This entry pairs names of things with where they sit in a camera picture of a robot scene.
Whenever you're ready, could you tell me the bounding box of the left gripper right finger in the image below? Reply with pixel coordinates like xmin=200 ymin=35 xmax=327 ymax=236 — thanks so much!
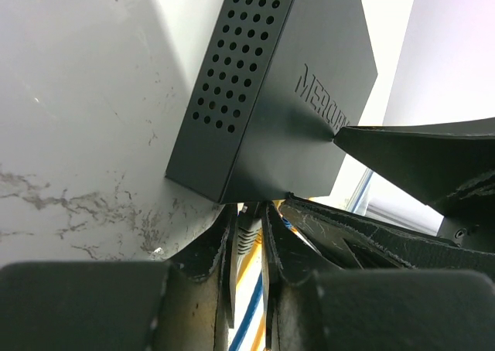
xmin=261 ymin=202 xmax=494 ymax=350

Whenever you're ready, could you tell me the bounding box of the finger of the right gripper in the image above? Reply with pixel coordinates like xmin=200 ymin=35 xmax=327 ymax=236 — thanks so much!
xmin=280 ymin=196 xmax=494 ymax=278
xmin=334 ymin=122 xmax=494 ymax=216

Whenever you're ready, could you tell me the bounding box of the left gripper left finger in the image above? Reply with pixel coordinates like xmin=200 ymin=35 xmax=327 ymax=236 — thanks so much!
xmin=1 ymin=205 xmax=237 ymax=350

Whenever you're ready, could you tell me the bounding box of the short yellow ethernet cable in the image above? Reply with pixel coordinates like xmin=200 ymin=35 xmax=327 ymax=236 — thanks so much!
xmin=234 ymin=199 xmax=283 ymax=290

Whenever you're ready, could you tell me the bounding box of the black network switch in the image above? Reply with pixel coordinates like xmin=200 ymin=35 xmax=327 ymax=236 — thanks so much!
xmin=166 ymin=0 xmax=377 ymax=204

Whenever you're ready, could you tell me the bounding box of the blue ethernet cable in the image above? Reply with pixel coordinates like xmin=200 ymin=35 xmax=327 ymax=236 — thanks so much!
xmin=228 ymin=216 xmax=291 ymax=351

